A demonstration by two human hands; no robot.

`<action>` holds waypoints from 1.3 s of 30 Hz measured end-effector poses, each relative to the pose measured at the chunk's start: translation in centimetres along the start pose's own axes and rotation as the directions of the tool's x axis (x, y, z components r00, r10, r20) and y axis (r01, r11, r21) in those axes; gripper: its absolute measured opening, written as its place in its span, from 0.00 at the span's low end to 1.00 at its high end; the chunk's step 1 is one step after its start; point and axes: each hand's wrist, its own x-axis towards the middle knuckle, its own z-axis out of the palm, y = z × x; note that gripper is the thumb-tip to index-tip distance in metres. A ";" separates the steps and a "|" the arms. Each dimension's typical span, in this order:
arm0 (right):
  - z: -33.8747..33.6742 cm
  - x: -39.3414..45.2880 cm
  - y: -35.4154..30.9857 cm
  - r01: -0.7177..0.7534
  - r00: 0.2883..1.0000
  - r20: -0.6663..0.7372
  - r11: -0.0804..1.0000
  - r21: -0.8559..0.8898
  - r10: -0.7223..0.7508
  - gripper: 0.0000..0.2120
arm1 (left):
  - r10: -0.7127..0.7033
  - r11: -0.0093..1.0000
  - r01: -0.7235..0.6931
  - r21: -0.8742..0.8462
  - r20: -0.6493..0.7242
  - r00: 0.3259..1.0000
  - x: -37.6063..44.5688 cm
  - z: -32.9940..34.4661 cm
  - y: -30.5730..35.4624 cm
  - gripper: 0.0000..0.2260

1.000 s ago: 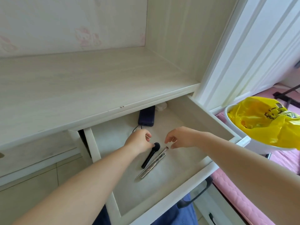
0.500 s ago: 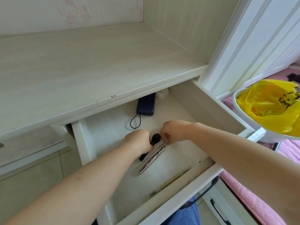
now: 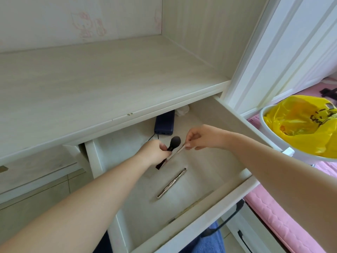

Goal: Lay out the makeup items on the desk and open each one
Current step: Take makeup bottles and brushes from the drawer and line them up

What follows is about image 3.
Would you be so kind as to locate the black makeup brush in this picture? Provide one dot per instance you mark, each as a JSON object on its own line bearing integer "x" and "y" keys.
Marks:
{"x": 175, "y": 142}

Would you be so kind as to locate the person's left hand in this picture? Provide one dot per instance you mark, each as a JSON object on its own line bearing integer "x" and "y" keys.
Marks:
{"x": 152, "y": 154}

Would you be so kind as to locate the white wardrobe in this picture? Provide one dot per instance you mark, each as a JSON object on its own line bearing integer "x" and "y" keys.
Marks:
{"x": 289, "y": 50}

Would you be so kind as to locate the person's right hand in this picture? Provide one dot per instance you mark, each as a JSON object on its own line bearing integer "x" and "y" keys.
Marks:
{"x": 210, "y": 137}

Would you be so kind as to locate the white crumpled tissue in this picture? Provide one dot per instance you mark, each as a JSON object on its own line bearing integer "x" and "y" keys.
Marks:
{"x": 183, "y": 110}

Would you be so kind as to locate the person's right forearm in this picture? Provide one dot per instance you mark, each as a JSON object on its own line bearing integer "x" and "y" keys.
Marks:
{"x": 289, "y": 181}

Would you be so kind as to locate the person's left forearm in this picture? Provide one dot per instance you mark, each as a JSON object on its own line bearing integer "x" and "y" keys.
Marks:
{"x": 79, "y": 208}

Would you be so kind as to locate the yellow plastic bag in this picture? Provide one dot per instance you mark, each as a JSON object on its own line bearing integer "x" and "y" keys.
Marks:
{"x": 297, "y": 115}

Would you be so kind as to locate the black clothes rack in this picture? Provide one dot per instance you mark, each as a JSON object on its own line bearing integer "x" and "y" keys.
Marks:
{"x": 329, "y": 92}

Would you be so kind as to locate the navy power bank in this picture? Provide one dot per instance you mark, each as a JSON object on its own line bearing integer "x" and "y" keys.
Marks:
{"x": 164, "y": 123}

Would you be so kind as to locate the white silver mascara pen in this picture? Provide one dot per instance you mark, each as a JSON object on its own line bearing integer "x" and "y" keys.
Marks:
{"x": 171, "y": 183}

